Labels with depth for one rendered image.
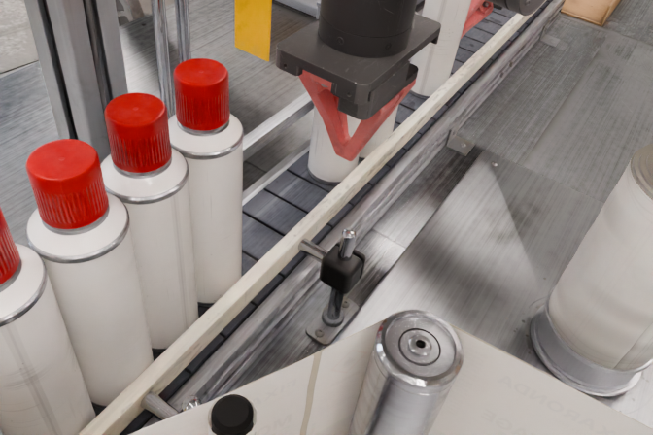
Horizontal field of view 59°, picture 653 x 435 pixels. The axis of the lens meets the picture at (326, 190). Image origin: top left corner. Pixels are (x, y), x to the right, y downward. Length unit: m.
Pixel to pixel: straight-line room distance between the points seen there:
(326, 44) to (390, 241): 0.31
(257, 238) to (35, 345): 0.26
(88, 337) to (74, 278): 0.06
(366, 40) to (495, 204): 0.32
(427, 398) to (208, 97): 0.21
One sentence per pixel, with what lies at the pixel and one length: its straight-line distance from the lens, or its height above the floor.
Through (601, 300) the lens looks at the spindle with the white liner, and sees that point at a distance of 0.45.
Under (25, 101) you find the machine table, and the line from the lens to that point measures 0.82.
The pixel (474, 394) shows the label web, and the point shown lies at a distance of 0.30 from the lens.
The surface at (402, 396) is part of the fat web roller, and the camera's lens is 0.26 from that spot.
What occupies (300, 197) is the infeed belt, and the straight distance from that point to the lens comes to 0.58.
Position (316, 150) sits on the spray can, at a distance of 0.58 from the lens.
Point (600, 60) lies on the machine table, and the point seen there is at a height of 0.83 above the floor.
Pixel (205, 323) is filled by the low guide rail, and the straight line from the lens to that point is 0.44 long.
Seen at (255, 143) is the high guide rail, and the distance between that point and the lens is 0.51.
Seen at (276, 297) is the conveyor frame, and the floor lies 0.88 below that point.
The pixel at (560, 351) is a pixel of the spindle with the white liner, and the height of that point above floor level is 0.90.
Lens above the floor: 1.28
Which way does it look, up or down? 42 degrees down
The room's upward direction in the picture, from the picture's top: 8 degrees clockwise
